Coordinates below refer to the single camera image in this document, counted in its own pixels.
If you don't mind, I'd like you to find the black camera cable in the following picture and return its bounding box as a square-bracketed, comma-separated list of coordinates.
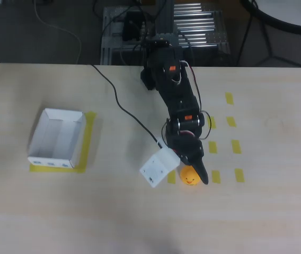
[90, 64, 167, 149]

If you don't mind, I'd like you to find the white camera housing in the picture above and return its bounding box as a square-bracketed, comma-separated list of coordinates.
[139, 148, 181, 188]

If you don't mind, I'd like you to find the metal roller conveyor rack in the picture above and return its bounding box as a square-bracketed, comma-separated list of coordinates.
[100, 0, 232, 67]

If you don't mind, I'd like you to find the white floor cable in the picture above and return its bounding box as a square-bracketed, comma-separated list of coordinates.
[33, 0, 83, 64]

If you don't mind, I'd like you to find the round white table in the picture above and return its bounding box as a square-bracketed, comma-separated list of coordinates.
[235, 0, 301, 68]

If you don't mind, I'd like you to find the yellow rubber duck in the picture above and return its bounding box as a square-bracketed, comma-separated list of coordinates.
[179, 165, 201, 187]

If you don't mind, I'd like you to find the white cardboard box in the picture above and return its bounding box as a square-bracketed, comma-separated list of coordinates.
[27, 107, 85, 169]

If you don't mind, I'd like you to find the black device with cables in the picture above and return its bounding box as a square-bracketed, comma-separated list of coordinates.
[122, 10, 143, 42]

